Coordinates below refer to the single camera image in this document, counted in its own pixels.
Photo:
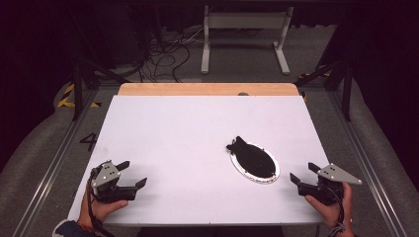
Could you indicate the black metal stand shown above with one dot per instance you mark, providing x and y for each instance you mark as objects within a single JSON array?
[
  {"x": 77, "y": 95},
  {"x": 346, "y": 98}
]

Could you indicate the person's right hand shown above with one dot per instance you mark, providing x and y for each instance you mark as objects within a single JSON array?
[{"x": 329, "y": 212}]

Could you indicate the person's left hand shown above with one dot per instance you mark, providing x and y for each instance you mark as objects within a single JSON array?
[{"x": 99, "y": 210}]

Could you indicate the yellow black floor tape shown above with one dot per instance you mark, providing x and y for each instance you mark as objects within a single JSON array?
[
  {"x": 304, "y": 75},
  {"x": 66, "y": 103}
]

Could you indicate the metal floor rail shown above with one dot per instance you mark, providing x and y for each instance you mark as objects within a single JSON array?
[
  {"x": 49, "y": 174},
  {"x": 372, "y": 184}
]

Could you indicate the black oval object white rim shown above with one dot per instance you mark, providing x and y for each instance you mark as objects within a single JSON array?
[{"x": 255, "y": 163}]

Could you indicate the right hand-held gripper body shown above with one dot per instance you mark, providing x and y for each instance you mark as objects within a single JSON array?
[{"x": 336, "y": 174}]

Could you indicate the grey wristband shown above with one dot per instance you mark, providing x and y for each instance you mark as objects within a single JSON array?
[{"x": 336, "y": 227}]

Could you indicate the white metal stand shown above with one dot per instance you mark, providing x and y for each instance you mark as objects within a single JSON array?
[{"x": 247, "y": 20}]

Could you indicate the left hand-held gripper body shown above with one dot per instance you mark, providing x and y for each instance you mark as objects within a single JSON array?
[{"x": 107, "y": 179}]

